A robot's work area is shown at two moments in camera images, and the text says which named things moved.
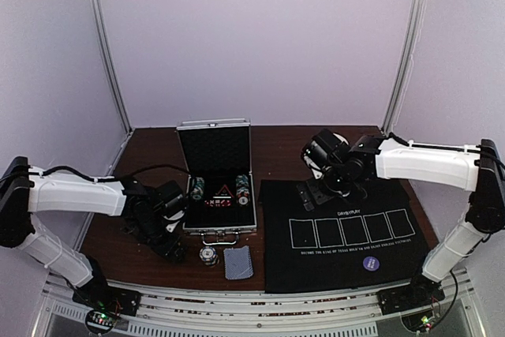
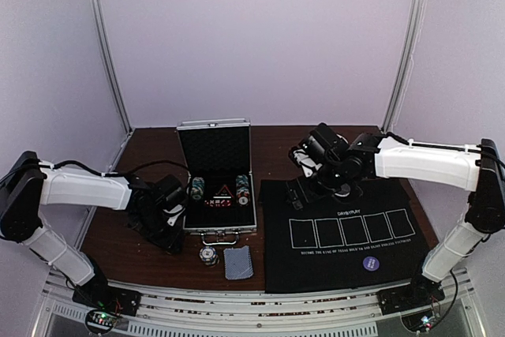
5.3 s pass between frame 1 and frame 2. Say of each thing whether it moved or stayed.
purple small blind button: stayed
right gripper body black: moved
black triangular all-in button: stayed
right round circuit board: stayed
